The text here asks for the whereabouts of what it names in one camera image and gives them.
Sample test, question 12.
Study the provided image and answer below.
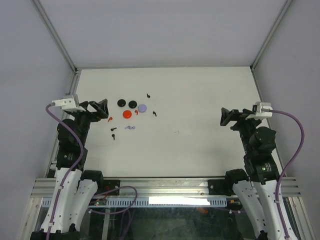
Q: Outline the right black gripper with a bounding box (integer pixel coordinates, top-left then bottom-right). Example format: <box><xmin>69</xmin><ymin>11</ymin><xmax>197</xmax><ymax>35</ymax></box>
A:
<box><xmin>219</xmin><ymin>107</ymin><xmax>262</xmax><ymax>156</ymax></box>

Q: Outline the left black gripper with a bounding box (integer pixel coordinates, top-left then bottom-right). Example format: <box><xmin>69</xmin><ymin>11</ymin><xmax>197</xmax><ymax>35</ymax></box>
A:
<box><xmin>70</xmin><ymin>98</ymin><xmax>108</xmax><ymax>146</ymax></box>

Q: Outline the black round charging case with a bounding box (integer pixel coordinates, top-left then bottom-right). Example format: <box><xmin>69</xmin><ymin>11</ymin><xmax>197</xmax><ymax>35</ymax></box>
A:
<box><xmin>117</xmin><ymin>99</ymin><xmax>126</xmax><ymax>108</ymax></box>

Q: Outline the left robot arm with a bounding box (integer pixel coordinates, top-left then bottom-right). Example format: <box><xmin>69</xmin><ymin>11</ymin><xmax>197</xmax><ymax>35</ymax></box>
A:
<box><xmin>30</xmin><ymin>95</ymin><xmax>109</xmax><ymax>240</ymax></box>

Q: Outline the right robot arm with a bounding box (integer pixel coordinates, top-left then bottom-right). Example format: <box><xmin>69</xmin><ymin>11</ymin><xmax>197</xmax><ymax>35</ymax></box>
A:
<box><xmin>220</xmin><ymin>102</ymin><xmax>297</xmax><ymax>240</ymax></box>

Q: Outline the orange round charging case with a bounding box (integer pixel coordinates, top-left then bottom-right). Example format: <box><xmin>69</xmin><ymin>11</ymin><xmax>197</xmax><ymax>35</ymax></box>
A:
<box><xmin>122</xmin><ymin>110</ymin><xmax>132</xmax><ymax>119</ymax></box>

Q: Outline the lilac round charging case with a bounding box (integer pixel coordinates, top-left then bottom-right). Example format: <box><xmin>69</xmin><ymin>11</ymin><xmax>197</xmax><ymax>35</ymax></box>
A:
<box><xmin>138</xmin><ymin>104</ymin><xmax>147</xmax><ymax>113</ymax></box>

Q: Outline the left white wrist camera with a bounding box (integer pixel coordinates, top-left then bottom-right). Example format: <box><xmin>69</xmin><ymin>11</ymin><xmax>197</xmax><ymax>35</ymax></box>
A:
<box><xmin>52</xmin><ymin>94</ymin><xmax>85</xmax><ymax>113</ymax></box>

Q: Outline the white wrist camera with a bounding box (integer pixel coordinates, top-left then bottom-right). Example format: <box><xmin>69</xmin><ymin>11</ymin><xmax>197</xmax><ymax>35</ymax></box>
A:
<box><xmin>52</xmin><ymin>94</ymin><xmax>85</xmax><ymax>113</ymax></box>
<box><xmin>246</xmin><ymin>102</ymin><xmax>273</xmax><ymax>120</ymax></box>

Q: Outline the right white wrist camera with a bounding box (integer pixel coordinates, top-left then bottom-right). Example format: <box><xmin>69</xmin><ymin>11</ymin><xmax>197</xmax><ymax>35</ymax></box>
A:
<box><xmin>246</xmin><ymin>102</ymin><xmax>273</xmax><ymax>120</ymax></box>

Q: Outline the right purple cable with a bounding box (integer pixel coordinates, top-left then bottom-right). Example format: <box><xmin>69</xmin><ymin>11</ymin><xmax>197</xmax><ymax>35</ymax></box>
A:
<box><xmin>271</xmin><ymin>109</ymin><xmax>306</xmax><ymax>238</ymax></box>

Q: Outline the right black base bracket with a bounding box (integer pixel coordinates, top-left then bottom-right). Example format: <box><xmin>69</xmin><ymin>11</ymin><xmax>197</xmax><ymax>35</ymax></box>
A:
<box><xmin>207</xmin><ymin>179</ymin><xmax>226</xmax><ymax>196</ymax></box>

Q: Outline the black base bracket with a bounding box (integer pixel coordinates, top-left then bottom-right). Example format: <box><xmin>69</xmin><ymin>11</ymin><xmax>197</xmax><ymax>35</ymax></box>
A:
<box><xmin>207</xmin><ymin>179</ymin><xmax>226</xmax><ymax>196</ymax></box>
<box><xmin>100</xmin><ymin>178</ymin><xmax>121</xmax><ymax>197</ymax></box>

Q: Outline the left black base bracket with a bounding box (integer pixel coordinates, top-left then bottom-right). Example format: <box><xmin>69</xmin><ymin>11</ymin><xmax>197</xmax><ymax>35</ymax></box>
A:
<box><xmin>100</xmin><ymin>178</ymin><xmax>121</xmax><ymax>197</ymax></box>

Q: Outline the grey slotted cable duct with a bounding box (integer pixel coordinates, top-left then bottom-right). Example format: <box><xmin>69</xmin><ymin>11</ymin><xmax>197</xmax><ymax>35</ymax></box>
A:
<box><xmin>41</xmin><ymin>197</ymin><xmax>230</xmax><ymax>208</ymax></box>

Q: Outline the aluminium mounting rail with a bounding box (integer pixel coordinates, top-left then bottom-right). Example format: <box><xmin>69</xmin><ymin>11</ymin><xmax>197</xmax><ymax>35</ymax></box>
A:
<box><xmin>31</xmin><ymin>177</ymin><xmax>302</xmax><ymax>198</ymax></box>

